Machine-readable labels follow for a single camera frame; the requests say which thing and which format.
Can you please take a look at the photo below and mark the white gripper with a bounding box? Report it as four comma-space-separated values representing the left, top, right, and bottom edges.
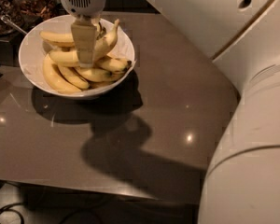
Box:
61, 0, 106, 68

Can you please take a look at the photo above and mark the large yellow banana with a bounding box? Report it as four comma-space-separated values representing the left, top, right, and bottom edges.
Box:
49, 20, 119, 66

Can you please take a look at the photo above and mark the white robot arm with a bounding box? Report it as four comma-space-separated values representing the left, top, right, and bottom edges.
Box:
147, 0, 280, 224

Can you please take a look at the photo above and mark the yellow banana at back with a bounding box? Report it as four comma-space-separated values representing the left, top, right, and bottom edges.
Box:
39, 21, 103, 48

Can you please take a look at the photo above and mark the yellow banana right with dark tip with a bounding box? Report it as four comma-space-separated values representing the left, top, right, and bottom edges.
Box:
95, 56, 132, 74

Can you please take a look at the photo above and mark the yellow banana lower middle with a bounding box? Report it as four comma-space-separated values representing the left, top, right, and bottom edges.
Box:
75, 67, 123, 82

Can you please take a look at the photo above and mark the yellow banana at bottom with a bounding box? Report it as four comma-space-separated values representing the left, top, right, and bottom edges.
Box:
90, 81, 113, 89

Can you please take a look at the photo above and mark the yellow banana far left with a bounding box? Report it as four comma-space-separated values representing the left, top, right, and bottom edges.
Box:
43, 54, 81, 94

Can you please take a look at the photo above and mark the white bowl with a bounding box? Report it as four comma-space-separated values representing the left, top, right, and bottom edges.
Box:
19, 15, 136, 100

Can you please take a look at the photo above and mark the glass jar of snacks right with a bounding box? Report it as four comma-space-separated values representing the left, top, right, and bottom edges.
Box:
17, 0, 58, 21

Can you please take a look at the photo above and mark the metal spoon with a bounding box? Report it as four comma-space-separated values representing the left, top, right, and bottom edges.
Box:
1, 15, 27, 35

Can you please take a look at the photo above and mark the black cable on floor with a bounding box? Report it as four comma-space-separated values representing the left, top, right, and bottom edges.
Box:
0, 203, 26, 224

